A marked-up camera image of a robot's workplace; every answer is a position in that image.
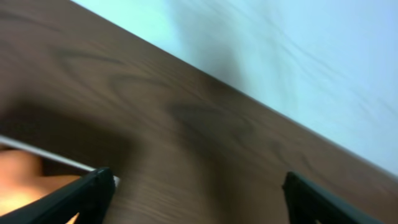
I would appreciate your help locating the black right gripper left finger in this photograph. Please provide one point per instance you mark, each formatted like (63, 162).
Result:
(87, 199)

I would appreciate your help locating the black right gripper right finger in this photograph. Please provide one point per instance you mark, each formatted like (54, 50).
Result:
(308, 203)

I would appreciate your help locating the white open cardboard box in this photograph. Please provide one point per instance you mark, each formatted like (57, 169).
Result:
(8, 143)

